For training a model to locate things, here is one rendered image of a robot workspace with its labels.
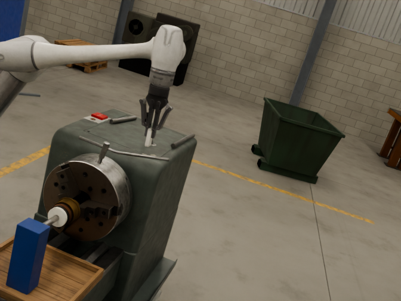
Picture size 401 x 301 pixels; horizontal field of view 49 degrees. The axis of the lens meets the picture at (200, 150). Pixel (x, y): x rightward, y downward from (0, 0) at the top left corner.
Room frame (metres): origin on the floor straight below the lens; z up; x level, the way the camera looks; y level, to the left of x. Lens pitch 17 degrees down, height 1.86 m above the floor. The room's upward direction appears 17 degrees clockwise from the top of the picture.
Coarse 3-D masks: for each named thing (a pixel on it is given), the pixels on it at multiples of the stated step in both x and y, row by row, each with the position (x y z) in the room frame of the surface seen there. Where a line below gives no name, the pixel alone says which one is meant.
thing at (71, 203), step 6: (66, 198) 1.40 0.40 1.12; (60, 204) 1.35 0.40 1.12; (66, 204) 1.37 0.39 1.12; (72, 204) 1.38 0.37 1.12; (78, 204) 1.42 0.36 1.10; (66, 210) 1.34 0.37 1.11; (72, 210) 1.36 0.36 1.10; (78, 210) 1.39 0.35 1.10; (72, 216) 1.36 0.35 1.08; (78, 216) 1.39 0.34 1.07; (66, 222) 1.33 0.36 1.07
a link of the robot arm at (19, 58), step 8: (8, 40) 1.61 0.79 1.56; (16, 40) 1.60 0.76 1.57; (24, 40) 1.60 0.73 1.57; (32, 40) 1.66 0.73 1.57; (0, 48) 1.54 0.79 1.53; (8, 48) 1.54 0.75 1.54; (16, 48) 1.54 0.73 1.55; (24, 48) 1.54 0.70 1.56; (0, 56) 1.54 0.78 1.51; (8, 56) 1.53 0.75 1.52; (16, 56) 1.53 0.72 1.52; (24, 56) 1.53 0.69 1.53; (0, 64) 1.54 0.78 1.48; (8, 64) 1.54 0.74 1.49; (16, 64) 1.54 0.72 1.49; (24, 64) 1.54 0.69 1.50; (32, 64) 1.55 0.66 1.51
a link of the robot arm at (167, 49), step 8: (160, 32) 1.57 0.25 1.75; (168, 32) 1.56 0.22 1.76; (176, 32) 1.57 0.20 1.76; (160, 40) 1.56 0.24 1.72; (168, 40) 1.55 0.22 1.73; (176, 40) 1.56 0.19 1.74; (152, 48) 1.58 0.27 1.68; (160, 48) 1.55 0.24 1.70; (168, 48) 1.55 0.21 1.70; (176, 48) 1.56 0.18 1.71; (152, 56) 1.57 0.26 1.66; (160, 56) 1.55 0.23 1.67; (168, 56) 1.55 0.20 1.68; (176, 56) 1.57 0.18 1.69; (152, 64) 1.57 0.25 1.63; (160, 64) 1.55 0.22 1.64; (168, 64) 1.55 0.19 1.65; (176, 64) 1.58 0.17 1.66
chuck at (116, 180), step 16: (80, 160) 1.50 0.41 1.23; (96, 160) 1.53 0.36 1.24; (48, 176) 1.51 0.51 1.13; (80, 176) 1.48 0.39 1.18; (96, 176) 1.47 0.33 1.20; (112, 176) 1.49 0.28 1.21; (48, 192) 1.50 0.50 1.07; (96, 192) 1.47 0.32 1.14; (112, 192) 1.46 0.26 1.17; (48, 208) 1.50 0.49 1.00; (80, 224) 1.48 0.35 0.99; (96, 224) 1.47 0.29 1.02; (112, 224) 1.46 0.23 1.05; (80, 240) 1.47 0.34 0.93
